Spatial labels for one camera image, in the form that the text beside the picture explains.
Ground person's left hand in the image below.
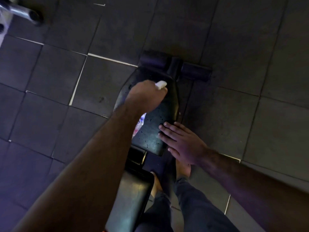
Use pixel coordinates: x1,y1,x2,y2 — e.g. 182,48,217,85
125,80,168,114

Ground person's right hand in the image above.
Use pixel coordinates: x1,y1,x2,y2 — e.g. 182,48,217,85
158,121,208,166

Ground person's right forearm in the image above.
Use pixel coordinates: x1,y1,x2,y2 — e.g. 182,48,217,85
196,147,309,232

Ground person's left forearm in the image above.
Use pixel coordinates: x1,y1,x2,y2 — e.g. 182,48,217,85
11,100,148,232

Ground black bench back pad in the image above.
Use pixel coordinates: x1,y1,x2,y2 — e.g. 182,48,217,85
113,66,180,157

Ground person's right foot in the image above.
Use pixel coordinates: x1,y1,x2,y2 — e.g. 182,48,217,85
175,159,192,179

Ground person's foot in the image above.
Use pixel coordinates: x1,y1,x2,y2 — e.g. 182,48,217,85
150,171,164,199
175,159,192,179

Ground black foam leg roller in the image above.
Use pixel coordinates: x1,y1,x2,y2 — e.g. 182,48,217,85
181,63,213,82
140,50,170,69

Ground person's left foot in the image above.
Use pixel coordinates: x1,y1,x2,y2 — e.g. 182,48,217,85
150,171,164,199

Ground dark blue jeans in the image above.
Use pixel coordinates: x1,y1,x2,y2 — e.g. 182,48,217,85
135,176,240,232

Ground black bench seat pad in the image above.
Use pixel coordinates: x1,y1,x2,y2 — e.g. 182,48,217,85
105,169,155,232

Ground chrome metal bar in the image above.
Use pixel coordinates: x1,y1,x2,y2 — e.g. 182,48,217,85
0,0,42,25

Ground black metal bench frame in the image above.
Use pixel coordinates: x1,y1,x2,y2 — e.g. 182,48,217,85
126,56,184,172

